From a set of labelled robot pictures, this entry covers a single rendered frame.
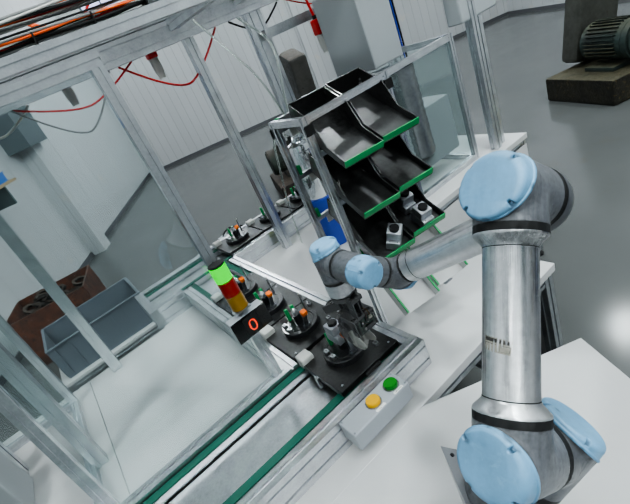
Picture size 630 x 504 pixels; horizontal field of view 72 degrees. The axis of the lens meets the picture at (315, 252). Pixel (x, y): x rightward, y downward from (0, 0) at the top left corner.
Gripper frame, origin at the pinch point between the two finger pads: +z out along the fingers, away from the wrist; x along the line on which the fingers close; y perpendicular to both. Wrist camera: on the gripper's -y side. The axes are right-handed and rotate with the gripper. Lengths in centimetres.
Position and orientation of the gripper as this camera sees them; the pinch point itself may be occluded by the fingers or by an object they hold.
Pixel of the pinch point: (362, 344)
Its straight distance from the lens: 126.4
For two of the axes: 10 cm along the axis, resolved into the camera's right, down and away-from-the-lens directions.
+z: 3.7, 8.2, 4.4
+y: 5.6, 1.8, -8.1
